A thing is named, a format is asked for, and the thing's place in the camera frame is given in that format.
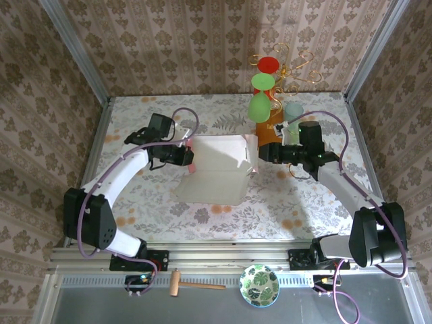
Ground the pink paper box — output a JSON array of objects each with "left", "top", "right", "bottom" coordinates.
[{"left": 173, "top": 134, "right": 260, "bottom": 206}]

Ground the blue plastic tumbler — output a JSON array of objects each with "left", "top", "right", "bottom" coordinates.
[{"left": 283, "top": 103, "right": 304, "bottom": 124}]

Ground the green plastic wine glass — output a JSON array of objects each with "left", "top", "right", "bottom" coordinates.
[{"left": 248, "top": 73, "right": 275, "bottom": 124}]

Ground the floral table cover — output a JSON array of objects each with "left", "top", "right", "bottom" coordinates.
[{"left": 76, "top": 92, "right": 389, "bottom": 242}]

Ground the red plastic wine glass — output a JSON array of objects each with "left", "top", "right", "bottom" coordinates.
[{"left": 252, "top": 56, "right": 281, "bottom": 97}]

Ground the aluminium base beam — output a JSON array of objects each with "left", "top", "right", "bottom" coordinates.
[{"left": 47, "top": 240, "right": 416, "bottom": 273}]

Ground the wooden mallet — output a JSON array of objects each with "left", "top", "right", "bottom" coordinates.
[{"left": 169, "top": 269, "right": 226, "bottom": 297}]

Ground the small black controller board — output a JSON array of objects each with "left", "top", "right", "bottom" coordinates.
[
  {"left": 312, "top": 273, "right": 340, "bottom": 294},
  {"left": 124, "top": 273, "right": 153, "bottom": 294}
]

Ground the leaf pattern bowl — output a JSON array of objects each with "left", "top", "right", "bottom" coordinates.
[{"left": 239, "top": 264, "right": 280, "bottom": 307}]

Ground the gold wire rack wooden base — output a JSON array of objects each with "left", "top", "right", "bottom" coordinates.
[{"left": 248, "top": 43, "right": 322, "bottom": 151}]

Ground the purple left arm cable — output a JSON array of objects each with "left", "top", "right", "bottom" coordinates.
[{"left": 76, "top": 107, "right": 200, "bottom": 296}]

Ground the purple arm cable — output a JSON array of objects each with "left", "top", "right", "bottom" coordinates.
[
  {"left": 285, "top": 110, "right": 408, "bottom": 324},
  {"left": 76, "top": 107, "right": 200, "bottom": 296}
]

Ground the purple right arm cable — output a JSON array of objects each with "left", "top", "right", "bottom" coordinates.
[{"left": 285, "top": 110, "right": 408, "bottom": 324}]

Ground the aluminium table side rail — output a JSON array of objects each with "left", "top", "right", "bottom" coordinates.
[
  {"left": 79, "top": 97, "right": 114, "bottom": 190},
  {"left": 344, "top": 94, "right": 385, "bottom": 203}
]

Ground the aluminium frame post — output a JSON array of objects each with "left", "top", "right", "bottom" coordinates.
[
  {"left": 343, "top": 0, "right": 406, "bottom": 102},
  {"left": 38, "top": 0, "right": 113, "bottom": 104}
]

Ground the grey slotted cable duct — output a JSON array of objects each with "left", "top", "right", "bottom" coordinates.
[{"left": 60, "top": 273, "right": 317, "bottom": 288}]

